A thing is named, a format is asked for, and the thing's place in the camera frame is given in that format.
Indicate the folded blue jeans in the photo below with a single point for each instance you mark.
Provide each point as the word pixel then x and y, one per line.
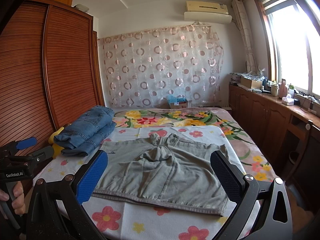
pixel 87 132

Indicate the white cup on cabinet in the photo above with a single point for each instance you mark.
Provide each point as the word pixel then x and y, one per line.
pixel 274 90

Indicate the wooden framed window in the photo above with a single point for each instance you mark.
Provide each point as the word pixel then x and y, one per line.
pixel 292 44

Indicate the grey-green shorts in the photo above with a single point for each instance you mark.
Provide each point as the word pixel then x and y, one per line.
pixel 170 172

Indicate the long wooden side cabinet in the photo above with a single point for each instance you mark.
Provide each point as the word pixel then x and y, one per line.
pixel 278 130

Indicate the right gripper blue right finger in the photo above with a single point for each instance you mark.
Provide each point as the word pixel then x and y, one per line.
pixel 228 176

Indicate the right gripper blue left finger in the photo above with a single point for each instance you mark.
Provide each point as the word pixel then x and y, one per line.
pixel 88 175

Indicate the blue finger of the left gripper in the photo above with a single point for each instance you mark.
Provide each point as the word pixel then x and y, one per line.
pixel 41 155
pixel 26 143

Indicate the box with blue bag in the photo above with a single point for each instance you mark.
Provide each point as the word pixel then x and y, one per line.
pixel 178 102

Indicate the brown louvered wooden wardrobe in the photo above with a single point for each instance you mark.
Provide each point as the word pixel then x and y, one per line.
pixel 49 68

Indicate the white wall air conditioner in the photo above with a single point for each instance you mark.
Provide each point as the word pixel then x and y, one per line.
pixel 209 12

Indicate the pink bottle on cabinet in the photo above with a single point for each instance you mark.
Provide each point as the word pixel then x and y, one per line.
pixel 283 89

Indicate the pink circle sheer curtain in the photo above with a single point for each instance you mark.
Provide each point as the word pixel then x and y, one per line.
pixel 143 68

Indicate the floral pink bed blanket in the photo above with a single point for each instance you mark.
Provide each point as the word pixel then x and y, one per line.
pixel 206 125

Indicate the cardboard box on cabinet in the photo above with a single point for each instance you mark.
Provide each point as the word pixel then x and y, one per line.
pixel 251 84

